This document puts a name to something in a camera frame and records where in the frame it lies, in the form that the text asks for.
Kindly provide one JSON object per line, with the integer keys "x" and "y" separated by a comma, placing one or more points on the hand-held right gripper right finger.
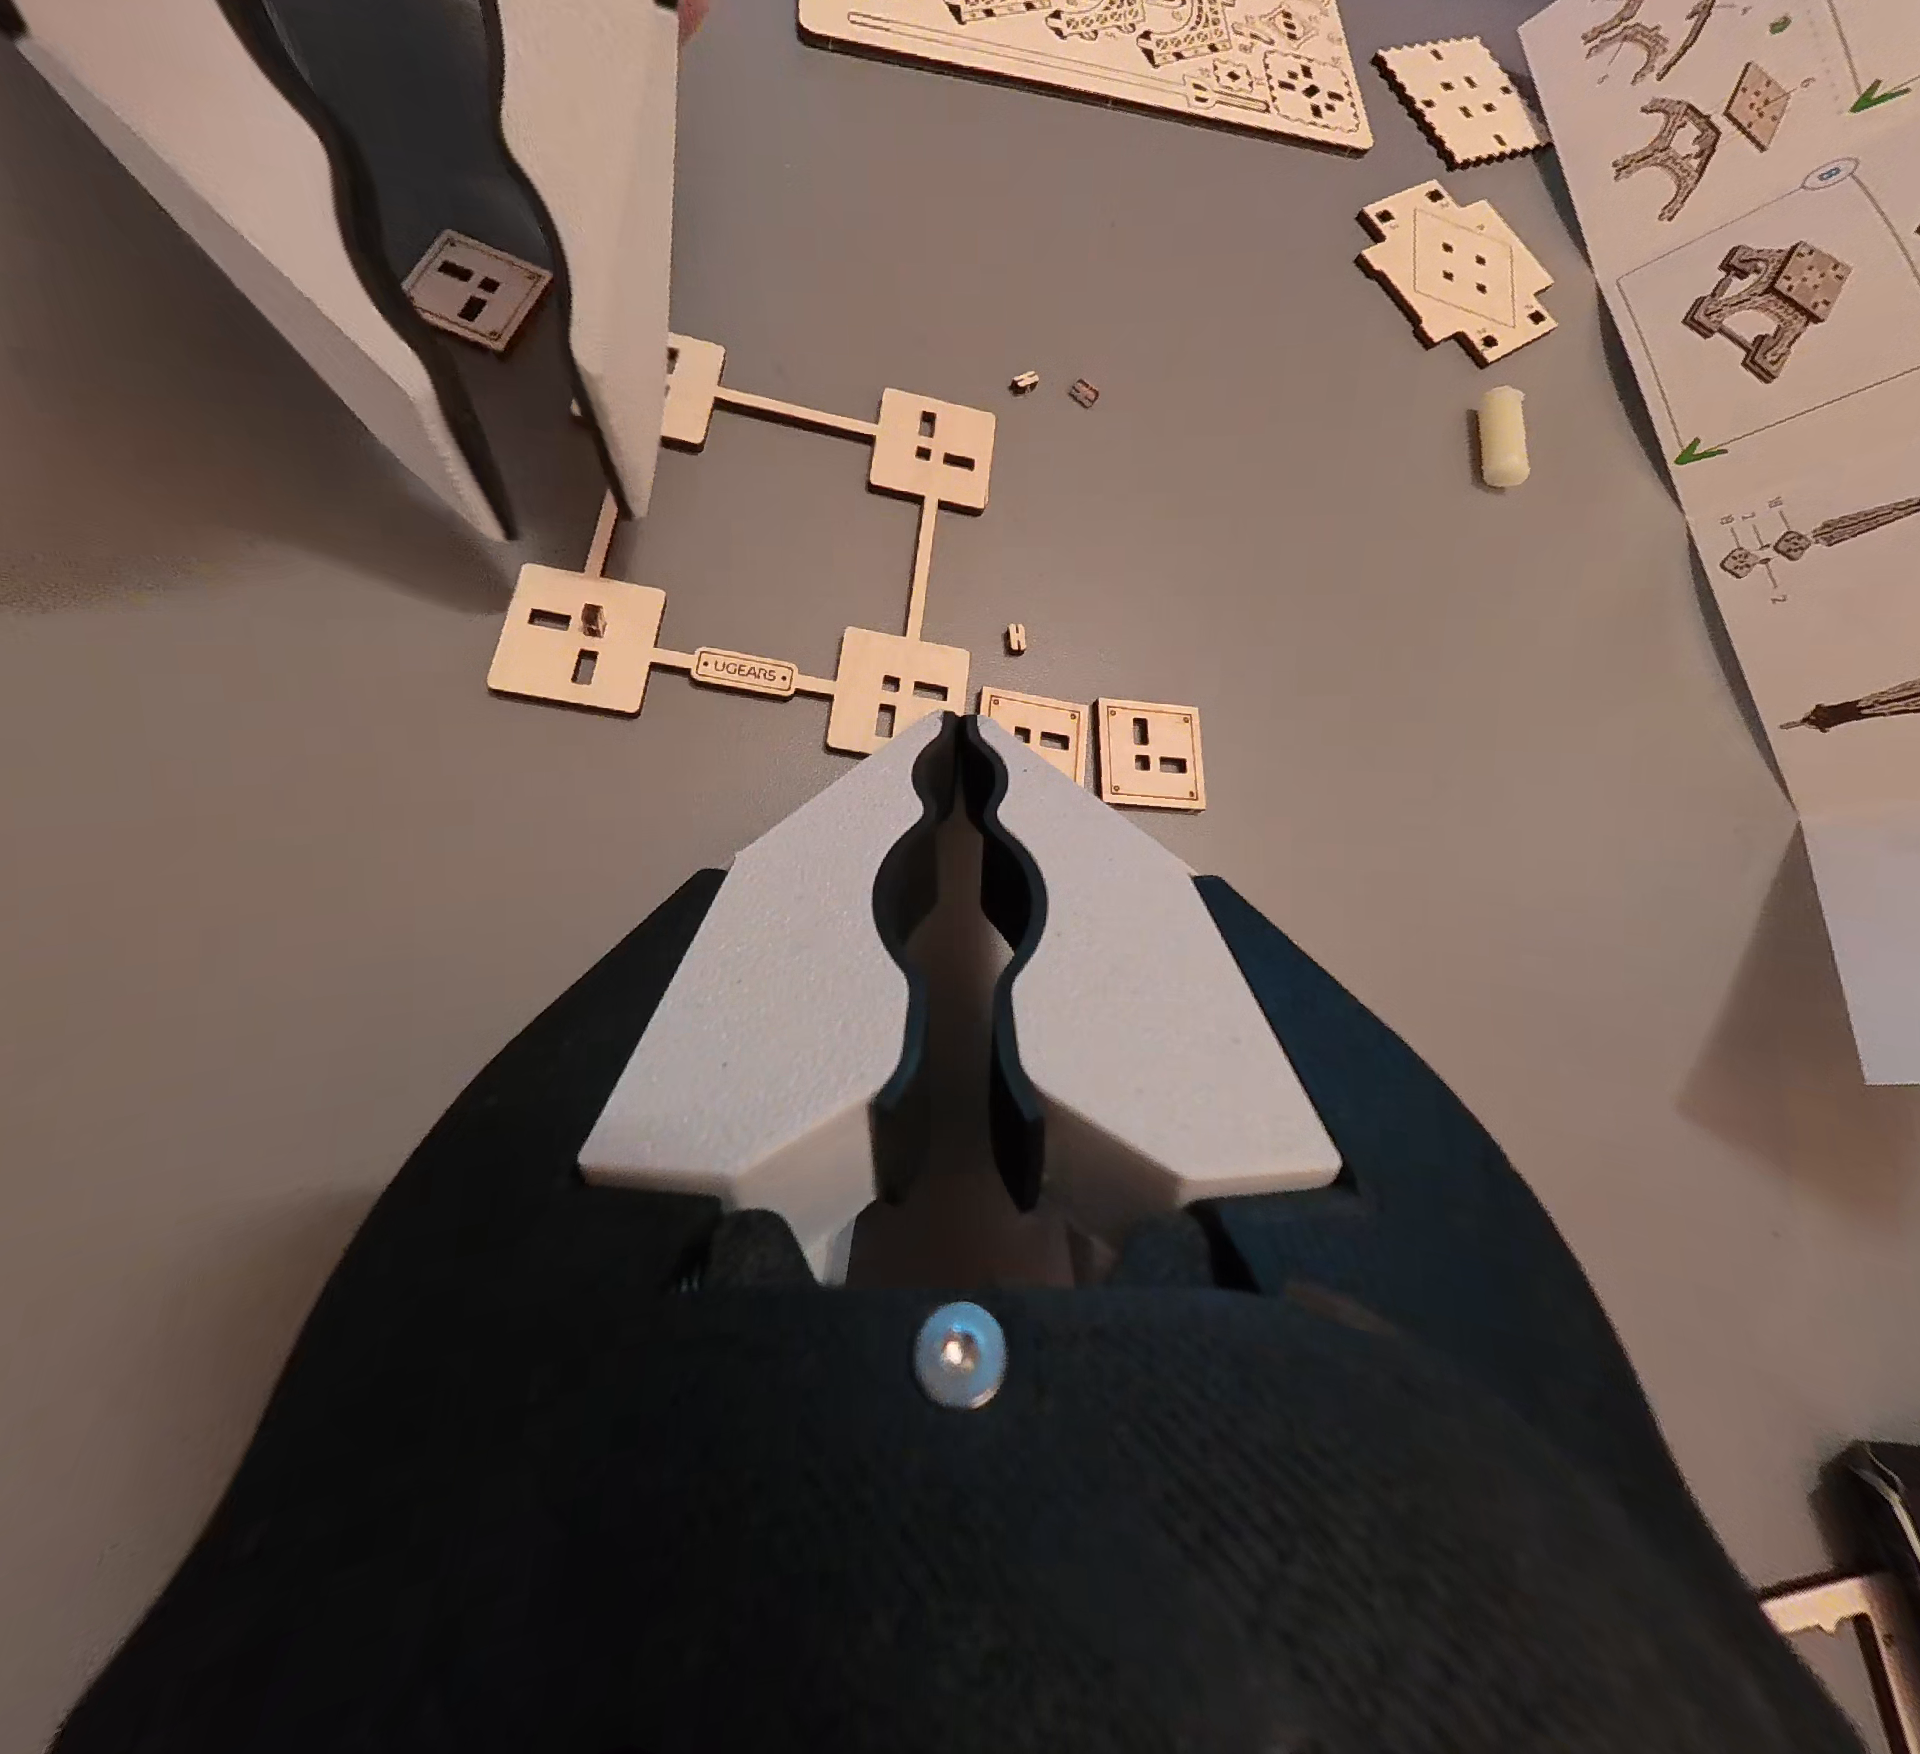
{"x": 1171, "y": 1035}

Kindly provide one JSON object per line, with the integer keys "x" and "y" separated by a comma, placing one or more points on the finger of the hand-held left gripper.
{"x": 600, "y": 135}
{"x": 135, "y": 28}

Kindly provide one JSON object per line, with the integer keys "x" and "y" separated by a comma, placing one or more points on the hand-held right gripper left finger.
{"x": 750, "y": 1004}

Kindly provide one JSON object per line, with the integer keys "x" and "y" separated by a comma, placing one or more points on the plain small wooden tile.
{"x": 473, "y": 293}

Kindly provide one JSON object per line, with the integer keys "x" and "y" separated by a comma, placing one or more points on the engraved small wooden tile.
{"x": 1151, "y": 756}
{"x": 1050, "y": 727}

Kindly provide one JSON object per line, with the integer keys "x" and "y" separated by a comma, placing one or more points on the wooden frame with four squares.
{"x": 930, "y": 457}

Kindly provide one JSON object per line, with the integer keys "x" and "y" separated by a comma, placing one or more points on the cream plastic cylinder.
{"x": 1503, "y": 437}

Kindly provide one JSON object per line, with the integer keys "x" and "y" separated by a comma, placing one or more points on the jagged square wooden plate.
{"x": 1458, "y": 98}

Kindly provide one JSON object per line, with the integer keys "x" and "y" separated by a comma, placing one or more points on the cross-shaped wooden plate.
{"x": 1458, "y": 269}

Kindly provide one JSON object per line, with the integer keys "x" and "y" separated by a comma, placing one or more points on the dark object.
{"x": 1886, "y": 1515}

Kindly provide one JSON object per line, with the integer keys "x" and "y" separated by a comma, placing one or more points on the folded paper instruction sheet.
{"x": 1800, "y": 435}

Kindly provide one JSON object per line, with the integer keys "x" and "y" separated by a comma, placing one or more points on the pale wooden parts sheet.
{"x": 1822, "y": 1619}

